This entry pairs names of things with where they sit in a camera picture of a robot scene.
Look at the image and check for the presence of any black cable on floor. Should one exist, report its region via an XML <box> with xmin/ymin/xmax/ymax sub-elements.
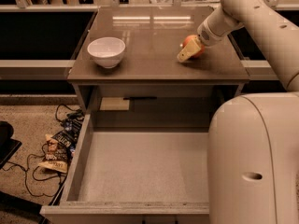
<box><xmin>1</xmin><ymin>104</ymin><xmax>85</xmax><ymax>199</ymax></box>

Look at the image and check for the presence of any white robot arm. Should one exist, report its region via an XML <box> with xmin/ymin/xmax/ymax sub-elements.
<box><xmin>178</xmin><ymin>0</ymin><xmax>299</xmax><ymax>224</ymax></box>

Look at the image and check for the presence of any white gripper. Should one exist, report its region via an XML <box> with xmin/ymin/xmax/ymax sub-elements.
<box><xmin>177</xmin><ymin>14</ymin><xmax>225</xmax><ymax>63</ymax></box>

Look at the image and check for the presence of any open grey drawer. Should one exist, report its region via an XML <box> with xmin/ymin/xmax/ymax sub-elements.
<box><xmin>40</xmin><ymin>87</ymin><xmax>219</xmax><ymax>224</ymax></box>

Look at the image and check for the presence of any black object at left edge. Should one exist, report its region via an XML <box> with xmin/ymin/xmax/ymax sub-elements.
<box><xmin>0</xmin><ymin>121</ymin><xmax>21</xmax><ymax>169</ymax></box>

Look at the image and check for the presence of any dark snack bag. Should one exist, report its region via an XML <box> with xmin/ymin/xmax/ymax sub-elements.
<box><xmin>52</xmin><ymin>119</ymin><xmax>82</xmax><ymax>147</ymax></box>

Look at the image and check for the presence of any grey cabinet with glossy top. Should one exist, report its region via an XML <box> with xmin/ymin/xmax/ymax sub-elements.
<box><xmin>68</xmin><ymin>7</ymin><xmax>249</xmax><ymax>106</ymax></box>

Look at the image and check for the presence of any tan snack bag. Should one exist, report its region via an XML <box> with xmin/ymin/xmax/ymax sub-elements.
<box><xmin>38</xmin><ymin>134</ymin><xmax>68</xmax><ymax>174</ymax></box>

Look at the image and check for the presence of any red apple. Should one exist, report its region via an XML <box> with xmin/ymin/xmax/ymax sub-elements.
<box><xmin>182</xmin><ymin>35</ymin><xmax>205</xmax><ymax>59</ymax></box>

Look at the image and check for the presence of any white ceramic bowl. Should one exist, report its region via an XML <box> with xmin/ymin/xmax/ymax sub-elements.
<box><xmin>87</xmin><ymin>37</ymin><xmax>126</xmax><ymax>69</ymax></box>

